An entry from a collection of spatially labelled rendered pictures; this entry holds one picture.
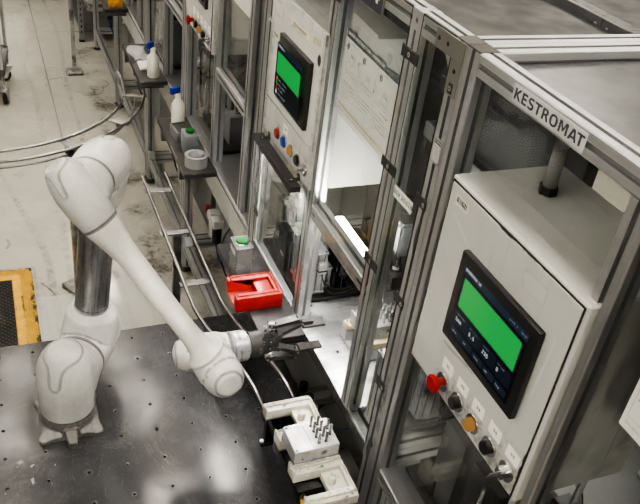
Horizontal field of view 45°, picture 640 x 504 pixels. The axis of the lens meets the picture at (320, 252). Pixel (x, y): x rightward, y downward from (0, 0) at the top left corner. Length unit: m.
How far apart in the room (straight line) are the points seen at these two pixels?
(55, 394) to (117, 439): 0.24
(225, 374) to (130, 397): 0.62
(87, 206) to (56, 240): 2.50
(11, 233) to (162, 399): 2.23
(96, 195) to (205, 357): 0.48
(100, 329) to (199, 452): 0.47
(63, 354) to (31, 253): 2.12
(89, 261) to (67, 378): 0.33
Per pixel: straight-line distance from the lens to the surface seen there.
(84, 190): 1.95
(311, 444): 2.08
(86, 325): 2.38
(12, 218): 4.68
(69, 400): 2.32
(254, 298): 2.46
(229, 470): 2.32
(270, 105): 2.49
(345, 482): 2.09
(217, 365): 1.97
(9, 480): 2.35
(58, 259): 4.30
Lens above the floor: 2.47
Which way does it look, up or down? 34 degrees down
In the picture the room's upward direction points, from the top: 8 degrees clockwise
